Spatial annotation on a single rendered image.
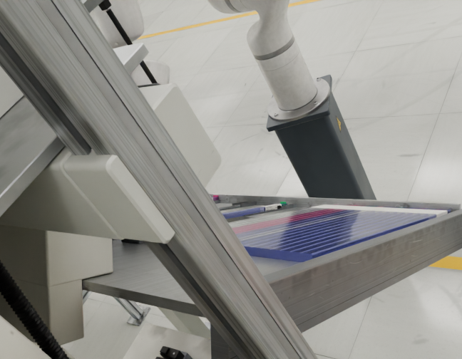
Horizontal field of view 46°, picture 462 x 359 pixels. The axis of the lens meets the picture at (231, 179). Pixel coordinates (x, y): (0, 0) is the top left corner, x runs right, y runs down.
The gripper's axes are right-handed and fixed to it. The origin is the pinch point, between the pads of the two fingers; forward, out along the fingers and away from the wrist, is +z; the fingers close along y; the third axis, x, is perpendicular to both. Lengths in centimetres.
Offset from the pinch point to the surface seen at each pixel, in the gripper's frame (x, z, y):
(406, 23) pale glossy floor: 209, -117, -9
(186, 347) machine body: 11.8, 29.4, 6.2
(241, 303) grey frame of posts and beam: -52, 8, 60
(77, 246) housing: -48, 6, 37
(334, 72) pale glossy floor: 186, -86, -40
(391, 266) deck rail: -15, 6, 59
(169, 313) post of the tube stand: 50, 31, -31
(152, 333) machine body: 13.3, 28.4, -5.4
